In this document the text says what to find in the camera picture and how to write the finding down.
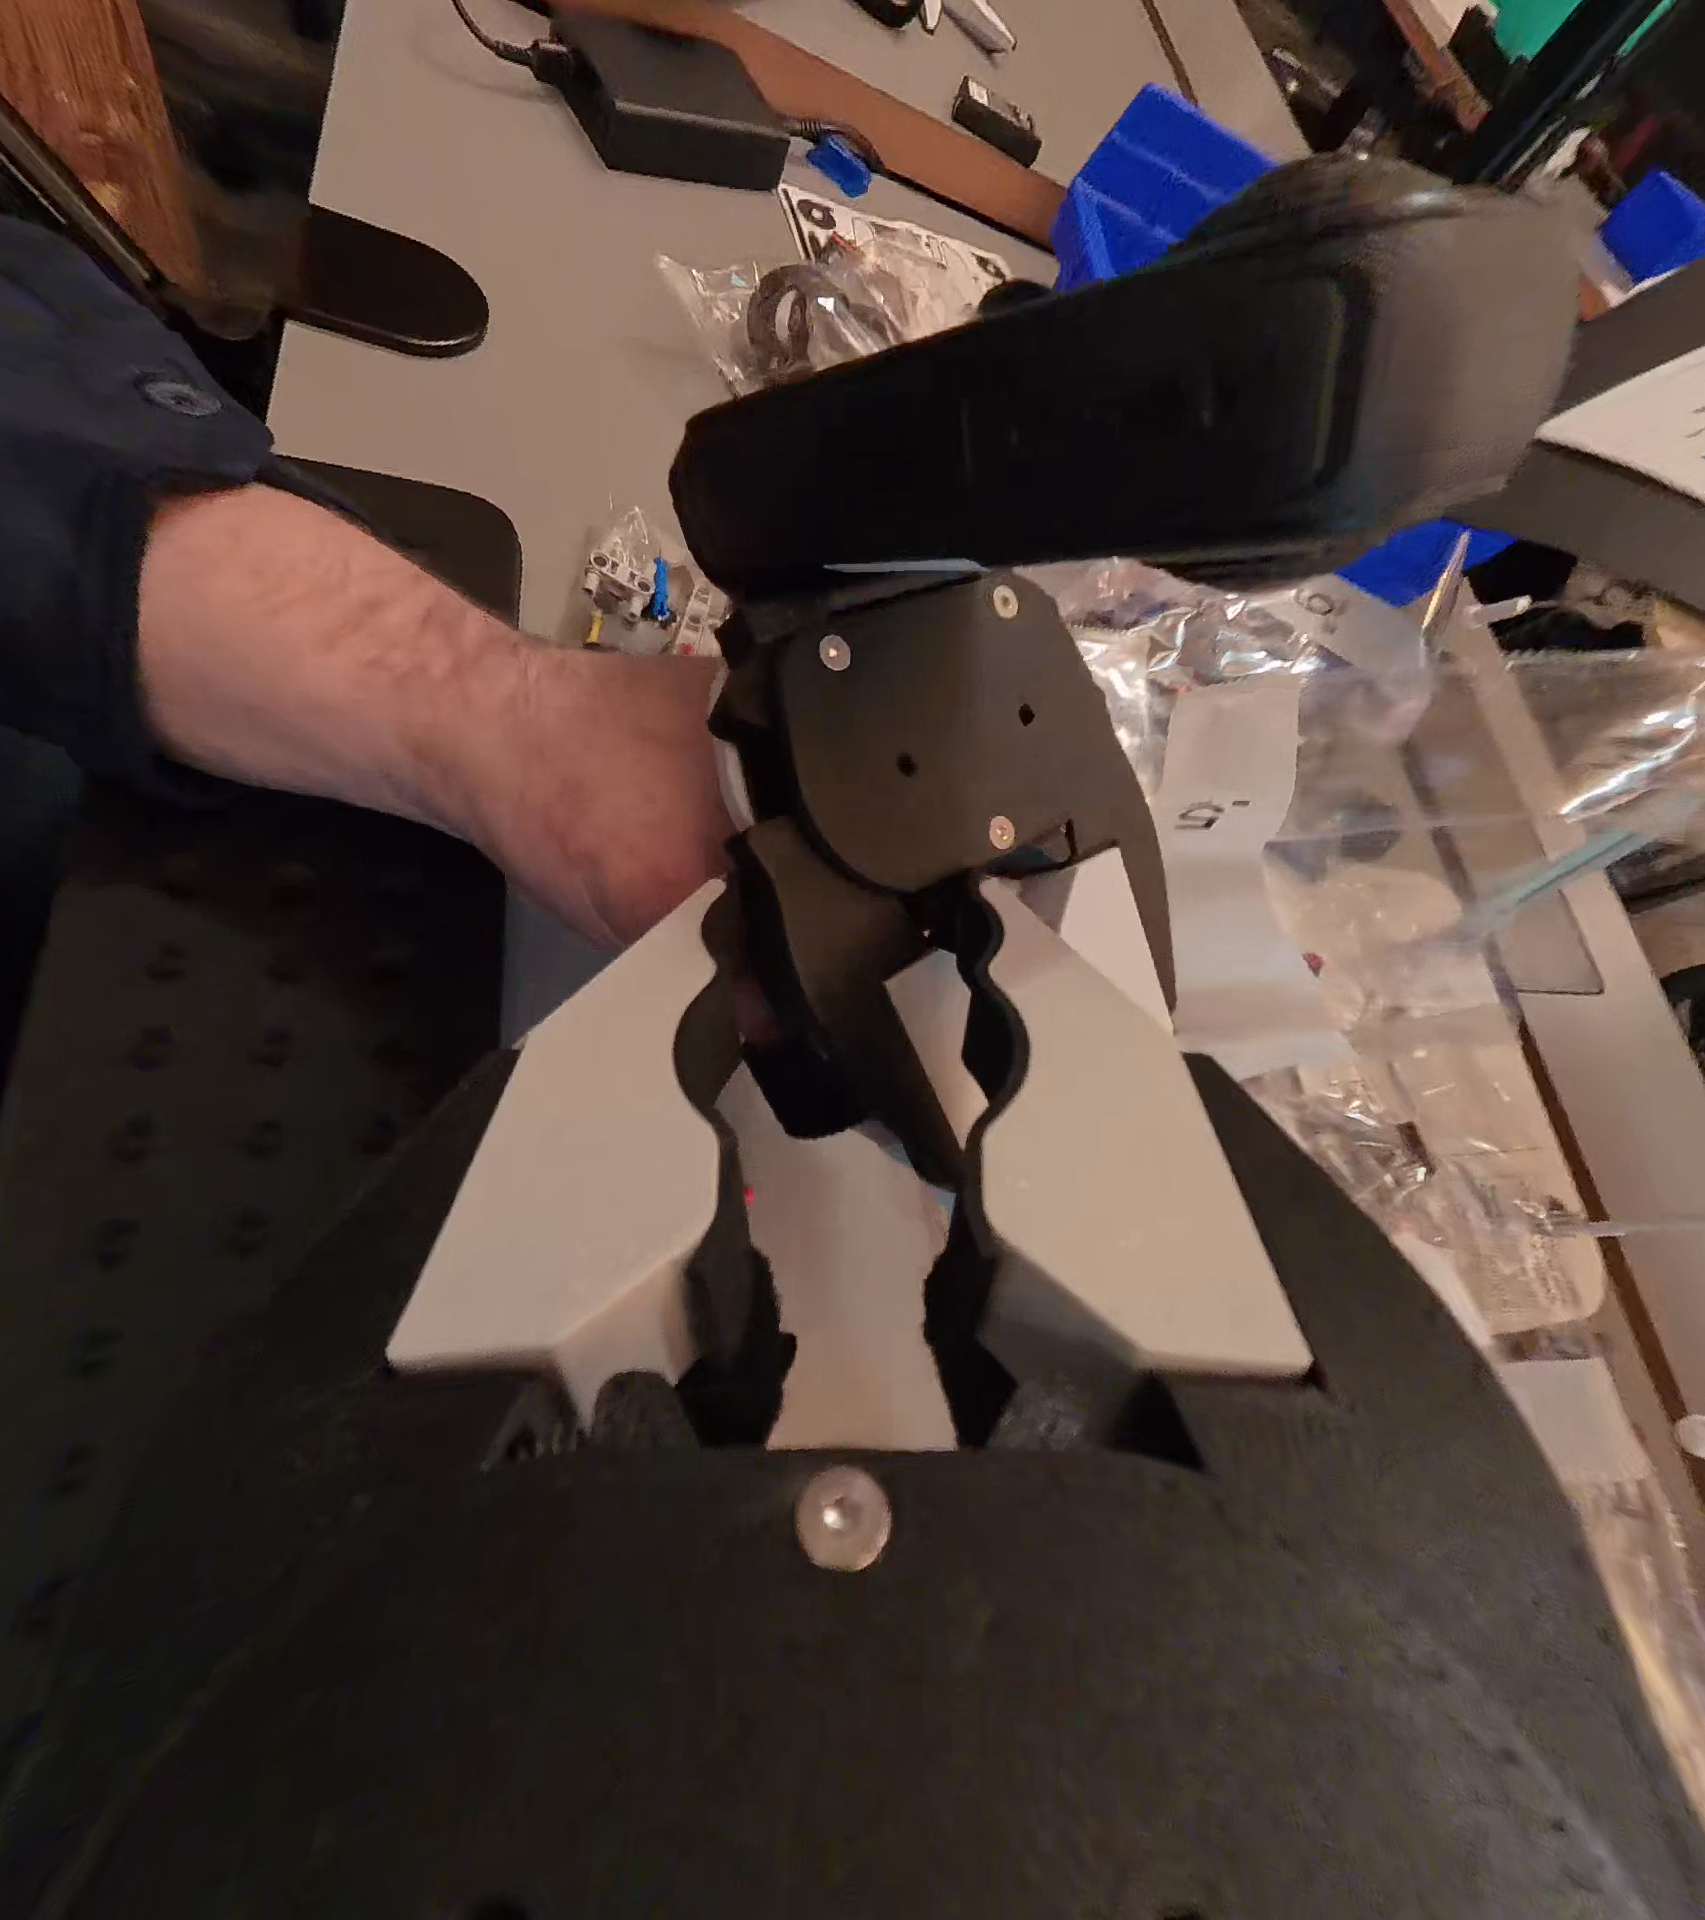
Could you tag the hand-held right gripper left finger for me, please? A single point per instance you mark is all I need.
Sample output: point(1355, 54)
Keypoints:
point(568, 1200)

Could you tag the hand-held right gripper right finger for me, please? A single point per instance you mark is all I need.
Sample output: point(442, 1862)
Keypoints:
point(1138, 1200)

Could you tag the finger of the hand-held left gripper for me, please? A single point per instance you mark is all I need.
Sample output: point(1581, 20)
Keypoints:
point(1112, 945)

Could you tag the small clear lego bag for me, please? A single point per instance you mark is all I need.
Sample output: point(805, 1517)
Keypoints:
point(636, 584)

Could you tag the person's left hand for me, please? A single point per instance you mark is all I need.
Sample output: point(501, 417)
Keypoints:
point(598, 811)

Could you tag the crumpled clear bag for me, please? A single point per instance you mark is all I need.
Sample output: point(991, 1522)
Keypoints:
point(823, 309)

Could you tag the black chair armrest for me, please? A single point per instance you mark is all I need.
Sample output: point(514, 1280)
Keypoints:
point(448, 540)
point(386, 300)

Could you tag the blue plastic bin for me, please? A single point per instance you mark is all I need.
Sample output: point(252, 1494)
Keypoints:
point(1655, 224)
point(1153, 165)

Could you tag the small black object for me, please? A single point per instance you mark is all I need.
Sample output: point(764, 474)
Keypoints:
point(996, 120)

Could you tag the black power adapter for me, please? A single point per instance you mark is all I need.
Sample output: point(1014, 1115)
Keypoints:
point(673, 113)

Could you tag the grey book stand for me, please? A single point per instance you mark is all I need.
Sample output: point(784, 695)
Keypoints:
point(1648, 549)

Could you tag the white plastic object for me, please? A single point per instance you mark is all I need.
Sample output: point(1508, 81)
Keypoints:
point(980, 22)

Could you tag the green bag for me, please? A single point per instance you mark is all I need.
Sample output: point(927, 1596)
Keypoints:
point(1571, 22)

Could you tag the wooden cabinet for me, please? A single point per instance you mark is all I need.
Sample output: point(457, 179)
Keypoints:
point(43, 91)

